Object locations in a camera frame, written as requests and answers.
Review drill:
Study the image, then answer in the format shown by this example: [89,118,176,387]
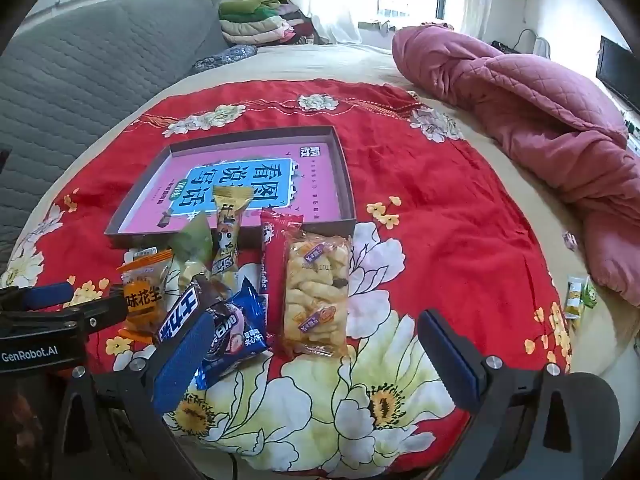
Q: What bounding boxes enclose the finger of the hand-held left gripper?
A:
[0,282,74,313]
[64,295,131,334]

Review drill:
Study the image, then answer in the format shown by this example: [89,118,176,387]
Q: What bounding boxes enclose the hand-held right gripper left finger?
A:
[55,310,221,480]

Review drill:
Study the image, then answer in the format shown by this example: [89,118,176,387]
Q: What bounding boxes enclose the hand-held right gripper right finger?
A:
[417,309,562,480]

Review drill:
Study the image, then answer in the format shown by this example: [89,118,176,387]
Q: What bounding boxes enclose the orange peanut packet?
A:
[117,249,174,344]

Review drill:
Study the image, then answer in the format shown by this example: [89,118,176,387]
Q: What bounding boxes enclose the dark chocolate bar wrapper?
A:
[154,275,221,347]

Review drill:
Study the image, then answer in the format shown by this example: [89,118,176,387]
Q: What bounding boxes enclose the blue cookie packet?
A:
[192,277,269,392]

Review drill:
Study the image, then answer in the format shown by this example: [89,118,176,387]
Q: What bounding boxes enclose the green candy packet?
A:
[169,212,217,297]

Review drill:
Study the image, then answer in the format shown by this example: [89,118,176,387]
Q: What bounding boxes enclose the red wafer packet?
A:
[259,209,305,352]

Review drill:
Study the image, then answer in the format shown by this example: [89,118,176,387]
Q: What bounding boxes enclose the gold snack bar packet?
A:
[210,185,252,282]

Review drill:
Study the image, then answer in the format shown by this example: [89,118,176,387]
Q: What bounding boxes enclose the clear rice cracker packet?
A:
[281,232,354,359]

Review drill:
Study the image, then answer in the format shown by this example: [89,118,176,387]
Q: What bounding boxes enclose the grey cardboard box pink inside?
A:
[104,125,357,252]

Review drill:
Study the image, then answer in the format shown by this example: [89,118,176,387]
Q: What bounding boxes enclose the small yellow snack packet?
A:
[564,276,587,320]

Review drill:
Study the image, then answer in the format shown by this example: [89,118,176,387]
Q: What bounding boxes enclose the red floral cloth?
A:
[0,79,577,480]

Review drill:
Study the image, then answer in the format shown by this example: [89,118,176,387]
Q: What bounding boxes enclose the grey quilted headboard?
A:
[0,0,227,262]

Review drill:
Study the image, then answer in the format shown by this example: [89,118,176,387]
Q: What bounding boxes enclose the pink quilted blanket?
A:
[391,24,640,309]

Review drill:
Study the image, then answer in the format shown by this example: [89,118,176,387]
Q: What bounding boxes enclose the blue patterned cloth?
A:
[192,44,259,74]

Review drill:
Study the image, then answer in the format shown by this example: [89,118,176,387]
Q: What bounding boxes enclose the stack of folded clothes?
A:
[219,0,322,47]

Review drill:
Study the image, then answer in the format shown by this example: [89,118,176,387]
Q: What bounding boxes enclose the black monitor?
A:
[595,35,640,112]

